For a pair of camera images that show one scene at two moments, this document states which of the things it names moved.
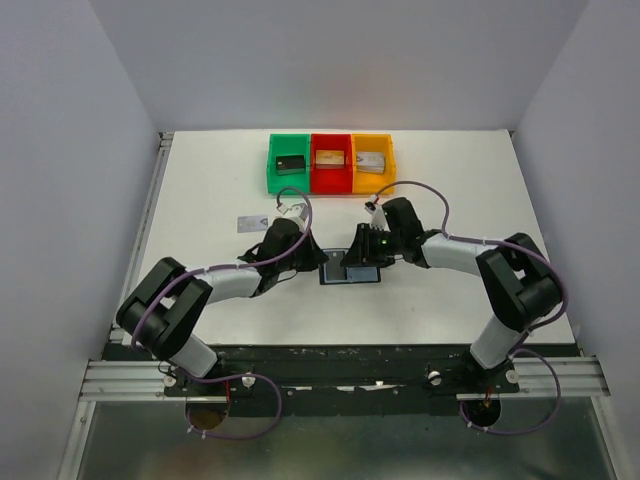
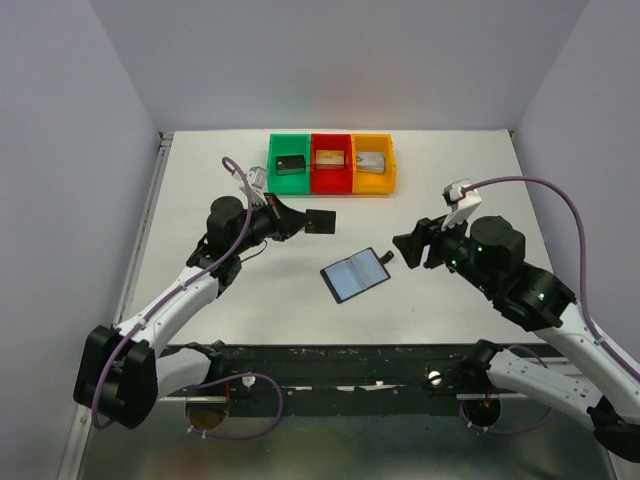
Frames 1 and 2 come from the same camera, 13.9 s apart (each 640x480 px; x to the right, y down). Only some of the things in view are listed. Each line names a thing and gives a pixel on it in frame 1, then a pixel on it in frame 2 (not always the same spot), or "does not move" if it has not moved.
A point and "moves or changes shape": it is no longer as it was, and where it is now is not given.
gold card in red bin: [330, 159] does not move
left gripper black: [305, 253] to [277, 218]
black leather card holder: [333, 272] moves or changes shape
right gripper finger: [360, 252] to [416, 244]
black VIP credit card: [334, 258] to [320, 221]
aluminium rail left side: [117, 333] does not move
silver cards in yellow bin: [370, 162] does not move
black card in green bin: [286, 165] does not move
